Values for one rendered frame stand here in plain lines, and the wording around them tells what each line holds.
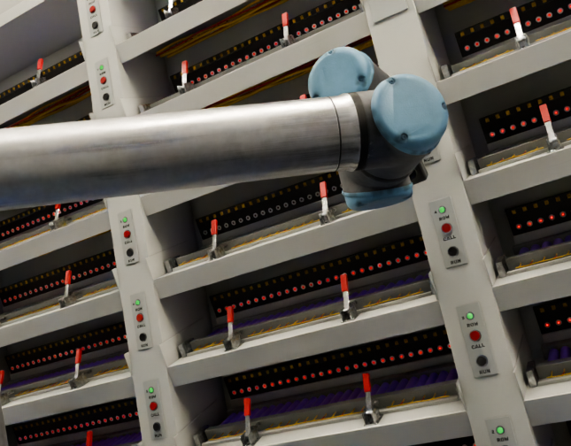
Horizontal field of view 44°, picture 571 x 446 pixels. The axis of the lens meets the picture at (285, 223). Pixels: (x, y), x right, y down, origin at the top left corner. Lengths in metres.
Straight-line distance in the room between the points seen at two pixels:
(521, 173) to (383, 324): 0.36
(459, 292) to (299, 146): 0.57
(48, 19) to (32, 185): 1.33
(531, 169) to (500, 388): 0.37
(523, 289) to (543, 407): 0.19
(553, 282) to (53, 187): 0.81
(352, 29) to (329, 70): 0.48
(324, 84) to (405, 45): 0.44
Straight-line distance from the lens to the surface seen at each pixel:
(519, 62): 1.31
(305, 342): 1.36
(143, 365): 1.57
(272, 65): 1.49
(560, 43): 1.30
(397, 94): 0.79
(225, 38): 1.82
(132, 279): 1.60
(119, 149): 0.74
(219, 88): 1.54
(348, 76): 0.94
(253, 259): 1.42
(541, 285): 1.23
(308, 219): 1.44
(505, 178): 1.26
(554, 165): 1.25
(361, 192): 0.91
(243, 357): 1.43
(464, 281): 1.25
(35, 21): 2.06
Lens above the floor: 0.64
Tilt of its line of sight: 13 degrees up
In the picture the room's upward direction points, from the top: 12 degrees counter-clockwise
